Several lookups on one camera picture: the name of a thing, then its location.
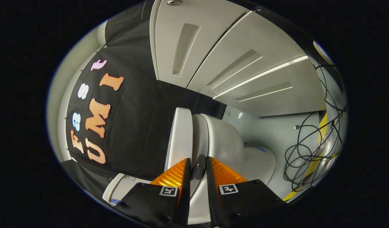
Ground white drawer cabinet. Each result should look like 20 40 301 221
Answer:
149 0 326 117

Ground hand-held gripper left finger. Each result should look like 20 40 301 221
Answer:
114 158 192 226

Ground tangled black cables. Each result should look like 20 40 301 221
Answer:
283 57 347 193

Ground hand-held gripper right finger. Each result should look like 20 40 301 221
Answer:
206 156 285 227

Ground black backdrop cloth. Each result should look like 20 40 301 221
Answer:
60 0 227 198

